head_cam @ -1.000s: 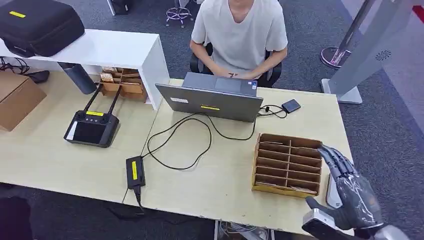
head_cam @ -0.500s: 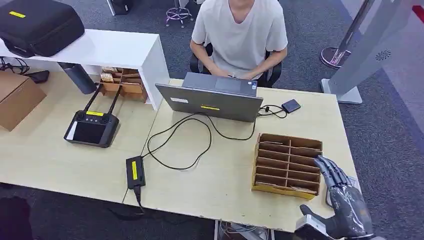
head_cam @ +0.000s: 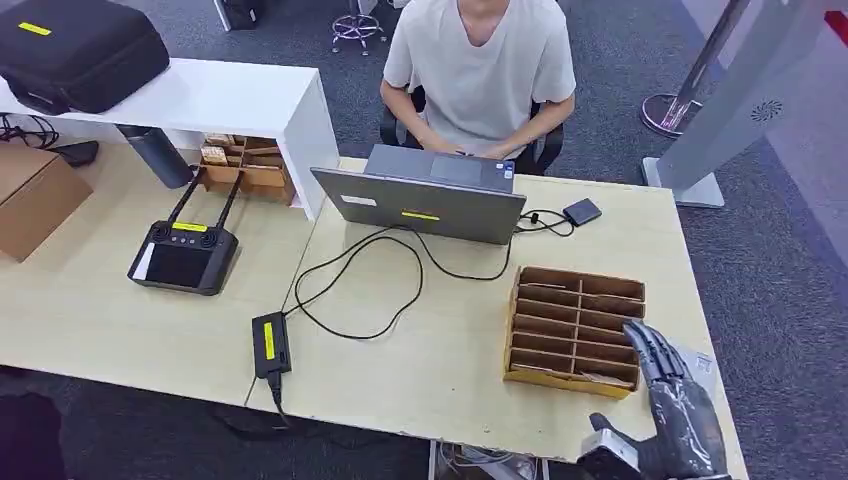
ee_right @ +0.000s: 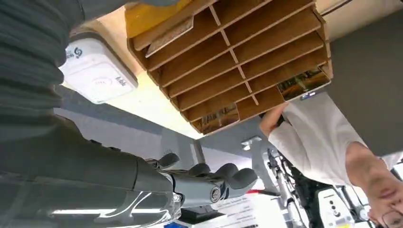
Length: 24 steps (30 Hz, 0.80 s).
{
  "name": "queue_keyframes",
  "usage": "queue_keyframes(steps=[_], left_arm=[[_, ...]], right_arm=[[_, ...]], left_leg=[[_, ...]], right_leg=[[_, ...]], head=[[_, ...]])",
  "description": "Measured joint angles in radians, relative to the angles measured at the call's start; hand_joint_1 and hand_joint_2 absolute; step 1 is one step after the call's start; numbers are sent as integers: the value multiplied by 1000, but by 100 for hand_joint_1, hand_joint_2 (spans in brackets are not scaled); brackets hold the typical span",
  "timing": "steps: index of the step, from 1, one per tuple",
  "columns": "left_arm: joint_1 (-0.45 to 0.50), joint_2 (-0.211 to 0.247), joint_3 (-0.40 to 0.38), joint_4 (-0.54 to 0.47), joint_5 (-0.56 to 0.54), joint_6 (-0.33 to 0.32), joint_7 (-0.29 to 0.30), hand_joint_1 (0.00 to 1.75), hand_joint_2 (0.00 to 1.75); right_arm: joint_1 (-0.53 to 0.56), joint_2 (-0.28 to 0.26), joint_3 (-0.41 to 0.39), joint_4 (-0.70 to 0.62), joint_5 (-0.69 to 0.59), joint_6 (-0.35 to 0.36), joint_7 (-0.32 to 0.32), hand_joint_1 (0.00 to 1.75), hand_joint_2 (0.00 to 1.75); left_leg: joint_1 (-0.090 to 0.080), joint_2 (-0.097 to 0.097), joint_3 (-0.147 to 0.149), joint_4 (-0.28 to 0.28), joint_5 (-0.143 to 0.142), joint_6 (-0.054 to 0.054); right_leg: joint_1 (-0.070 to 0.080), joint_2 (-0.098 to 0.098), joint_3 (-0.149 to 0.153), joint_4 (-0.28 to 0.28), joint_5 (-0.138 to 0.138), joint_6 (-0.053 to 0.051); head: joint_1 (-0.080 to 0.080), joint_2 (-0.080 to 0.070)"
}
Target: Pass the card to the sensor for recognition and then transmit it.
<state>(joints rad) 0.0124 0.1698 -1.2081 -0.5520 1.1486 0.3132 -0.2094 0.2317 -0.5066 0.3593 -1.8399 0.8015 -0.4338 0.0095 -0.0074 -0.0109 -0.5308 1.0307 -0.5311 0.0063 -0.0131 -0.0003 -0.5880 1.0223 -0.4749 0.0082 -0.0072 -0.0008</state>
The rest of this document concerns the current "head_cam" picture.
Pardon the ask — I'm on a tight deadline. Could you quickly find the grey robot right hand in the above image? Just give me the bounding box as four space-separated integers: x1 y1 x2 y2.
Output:
588 319 731 480

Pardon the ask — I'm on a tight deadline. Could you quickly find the black mains cable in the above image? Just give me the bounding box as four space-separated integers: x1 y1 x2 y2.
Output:
243 370 293 425

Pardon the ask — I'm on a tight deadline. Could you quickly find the grey laptop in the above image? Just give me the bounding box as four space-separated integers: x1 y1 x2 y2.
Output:
309 144 529 247

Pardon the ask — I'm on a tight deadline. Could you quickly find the black laptop power cable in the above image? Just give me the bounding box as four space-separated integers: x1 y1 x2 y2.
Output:
283 225 515 342

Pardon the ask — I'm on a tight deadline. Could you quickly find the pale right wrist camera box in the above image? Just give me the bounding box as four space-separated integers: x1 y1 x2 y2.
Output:
578 428 643 480

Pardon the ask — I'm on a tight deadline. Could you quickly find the short black drive cable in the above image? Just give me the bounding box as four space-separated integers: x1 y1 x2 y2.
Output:
514 209 576 238

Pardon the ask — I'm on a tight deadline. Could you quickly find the white cable bundle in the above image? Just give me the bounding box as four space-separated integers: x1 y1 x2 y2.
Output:
440 443 539 480

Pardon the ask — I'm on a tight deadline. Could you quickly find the chrome stanchion post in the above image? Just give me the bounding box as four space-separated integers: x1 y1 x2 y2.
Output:
638 0 755 140

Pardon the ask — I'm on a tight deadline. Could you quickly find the black cable bundle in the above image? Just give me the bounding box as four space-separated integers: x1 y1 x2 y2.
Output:
0 111 62 151

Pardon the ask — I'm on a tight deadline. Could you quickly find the white desk shelf riser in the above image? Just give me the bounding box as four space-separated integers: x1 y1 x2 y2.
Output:
0 57 341 223

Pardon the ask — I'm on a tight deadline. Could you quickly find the black remote controller with antennas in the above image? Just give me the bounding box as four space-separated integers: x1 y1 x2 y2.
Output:
127 169 246 297

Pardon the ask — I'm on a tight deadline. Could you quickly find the small wooden card holder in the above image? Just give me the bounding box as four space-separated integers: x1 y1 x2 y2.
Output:
199 133 297 206

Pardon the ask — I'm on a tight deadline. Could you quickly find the black carrying case, yellow label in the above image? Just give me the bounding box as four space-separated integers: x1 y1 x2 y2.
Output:
0 0 172 116

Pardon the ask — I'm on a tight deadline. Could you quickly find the chrome stool base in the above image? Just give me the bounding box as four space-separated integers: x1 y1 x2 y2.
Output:
330 0 390 58

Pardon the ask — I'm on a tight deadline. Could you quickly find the grey standing kiosk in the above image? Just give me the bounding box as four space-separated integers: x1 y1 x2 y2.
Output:
639 0 831 211

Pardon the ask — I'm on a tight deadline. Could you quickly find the pale card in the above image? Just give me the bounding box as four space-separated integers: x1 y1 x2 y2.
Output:
577 370 634 390

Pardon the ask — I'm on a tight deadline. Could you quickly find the person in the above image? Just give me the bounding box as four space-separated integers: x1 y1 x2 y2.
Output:
378 0 578 161

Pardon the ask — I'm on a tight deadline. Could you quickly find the brown cardboard box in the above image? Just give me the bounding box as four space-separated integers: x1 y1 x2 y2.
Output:
0 142 95 263

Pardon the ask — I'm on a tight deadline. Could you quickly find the dark grey bottle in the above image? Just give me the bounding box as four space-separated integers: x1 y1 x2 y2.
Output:
115 123 197 191

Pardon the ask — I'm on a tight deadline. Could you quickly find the black power adapter, yellow label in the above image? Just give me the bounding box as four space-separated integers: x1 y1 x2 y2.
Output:
251 311 293 380

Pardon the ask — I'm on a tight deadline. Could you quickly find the wooden slotted card box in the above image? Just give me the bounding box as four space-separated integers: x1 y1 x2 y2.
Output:
502 266 647 401

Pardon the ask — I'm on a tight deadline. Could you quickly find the black external drive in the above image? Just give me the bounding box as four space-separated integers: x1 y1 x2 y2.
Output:
562 197 603 229

